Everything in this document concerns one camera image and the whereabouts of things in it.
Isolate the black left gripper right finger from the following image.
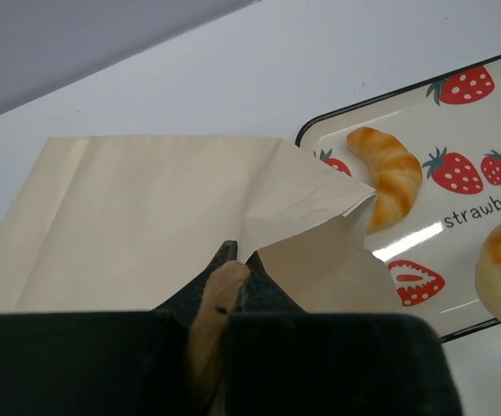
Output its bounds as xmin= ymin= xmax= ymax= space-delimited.
xmin=226 ymin=255 xmax=463 ymax=415

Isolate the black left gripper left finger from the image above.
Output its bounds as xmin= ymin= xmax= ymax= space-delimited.
xmin=0 ymin=241 xmax=237 ymax=415

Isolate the beige paper bag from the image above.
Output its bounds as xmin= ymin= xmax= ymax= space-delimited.
xmin=0 ymin=136 xmax=400 ymax=315

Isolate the fake croissant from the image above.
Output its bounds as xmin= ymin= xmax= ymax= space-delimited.
xmin=347 ymin=127 xmax=423 ymax=234

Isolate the strawberry print tray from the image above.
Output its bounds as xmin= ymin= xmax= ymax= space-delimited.
xmin=296 ymin=55 xmax=501 ymax=341

